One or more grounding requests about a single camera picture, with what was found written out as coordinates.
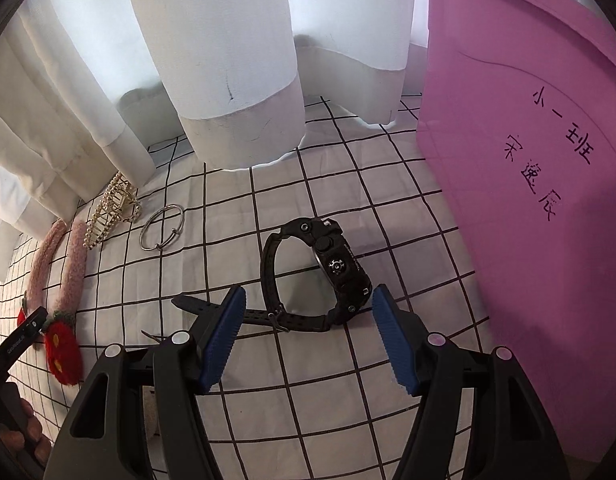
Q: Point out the pearl hair claw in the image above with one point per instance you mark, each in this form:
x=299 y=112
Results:
x=100 y=220

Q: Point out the silver bangle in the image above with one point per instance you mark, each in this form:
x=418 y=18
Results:
x=159 y=246

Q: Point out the pink plastic bin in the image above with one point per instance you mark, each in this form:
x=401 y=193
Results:
x=512 y=210

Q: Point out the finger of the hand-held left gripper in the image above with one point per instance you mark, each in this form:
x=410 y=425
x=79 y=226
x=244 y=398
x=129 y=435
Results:
x=18 y=337

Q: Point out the black wrist watch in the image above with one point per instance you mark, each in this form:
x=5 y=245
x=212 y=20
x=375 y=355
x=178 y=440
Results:
x=338 y=272

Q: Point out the white black grid tablecloth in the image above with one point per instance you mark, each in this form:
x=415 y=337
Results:
x=313 y=200

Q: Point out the person's left hand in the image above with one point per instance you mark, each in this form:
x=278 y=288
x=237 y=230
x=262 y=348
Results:
x=30 y=430

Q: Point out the white curtain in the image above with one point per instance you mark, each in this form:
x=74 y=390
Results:
x=213 y=35

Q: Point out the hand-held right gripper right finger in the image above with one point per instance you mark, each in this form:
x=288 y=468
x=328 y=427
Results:
x=393 y=342

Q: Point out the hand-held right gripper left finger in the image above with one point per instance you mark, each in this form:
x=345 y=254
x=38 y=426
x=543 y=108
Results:
x=222 y=342

